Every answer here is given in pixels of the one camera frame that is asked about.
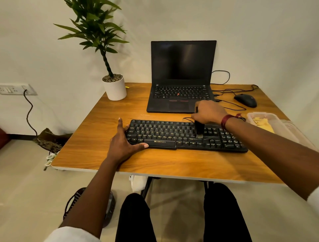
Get person's right hand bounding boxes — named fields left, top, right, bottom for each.
left=191, top=100, right=229, bottom=131

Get person's left hand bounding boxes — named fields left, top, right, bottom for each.
left=106, top=117, right=150, bottom=166

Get black cleaning brush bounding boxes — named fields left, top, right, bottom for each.
left=194, top=106, right=205, bottom=139

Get black keyboard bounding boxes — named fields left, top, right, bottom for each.
left=125, top=119, right=249, bottom=154

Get yellow cloth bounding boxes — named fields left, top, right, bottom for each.
left=252, top=116, right=275, bottom=134

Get clear plastic container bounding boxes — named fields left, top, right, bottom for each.
left=246, top=112, right=299, bottom=144

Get clear lid with orange clips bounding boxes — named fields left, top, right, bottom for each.
left=280, top=119, right=318, bottom=151

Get person's right forearm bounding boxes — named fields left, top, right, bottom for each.
left=224, top=117, right=319, bottom=201

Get person's left forearm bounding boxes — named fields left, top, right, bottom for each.
left=59, top=158, right=120, bottom=239

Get person's black trousers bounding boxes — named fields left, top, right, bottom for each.
left=115, top=182, right=253, bottom=242

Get person's white shirt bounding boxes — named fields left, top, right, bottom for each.
left=44, top=185, right=319, bottom=242

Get red wrist band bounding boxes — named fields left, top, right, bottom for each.
left=220, top=113, right=243, bottom=131

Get black computer mouse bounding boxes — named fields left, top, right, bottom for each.
left=234, top=93, right=258, bottom=108

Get white plant pot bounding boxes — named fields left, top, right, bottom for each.
left=101, top=73, right=128, bottom=101

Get black laptop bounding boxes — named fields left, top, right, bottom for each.
left=146, top=40, right=217, bottom=114

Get black woven basket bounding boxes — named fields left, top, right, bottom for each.
left=62, top=187, right=116, bottom=229

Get brown patterned bag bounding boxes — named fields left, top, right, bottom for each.
left=32, top=128, right=73, bottom=154

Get white flower bunch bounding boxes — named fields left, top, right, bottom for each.
left=44, top=151, right=58, bottom=171

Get dark brown cabinet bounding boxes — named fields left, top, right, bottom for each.
left=0, top=127, right=11, bottom=150

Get green leafy plant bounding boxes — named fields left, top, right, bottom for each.
left=53, top=0, right=130, bottom=78

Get black cables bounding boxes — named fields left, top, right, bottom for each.
left=182, top=99, right=247, bottom=124

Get black laptop charger cable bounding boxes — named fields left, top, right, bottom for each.
left=210, top=70, right=231, bottom=85

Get black mouse cable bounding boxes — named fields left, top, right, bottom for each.
left=212, top=84, right=259, bottom=99

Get black wall power cable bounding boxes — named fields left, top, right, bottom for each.
left=23, top=89, right=39, bottom=138

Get white wall socket panel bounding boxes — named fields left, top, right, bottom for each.
left=0, top=83, right=38, bottom=96

